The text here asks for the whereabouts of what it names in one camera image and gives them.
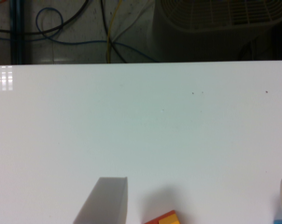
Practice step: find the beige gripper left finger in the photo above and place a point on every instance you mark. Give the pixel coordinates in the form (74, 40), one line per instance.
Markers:
(106, 204)

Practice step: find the orange and yellow block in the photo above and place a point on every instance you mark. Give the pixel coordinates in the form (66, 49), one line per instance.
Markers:
(167, 218)

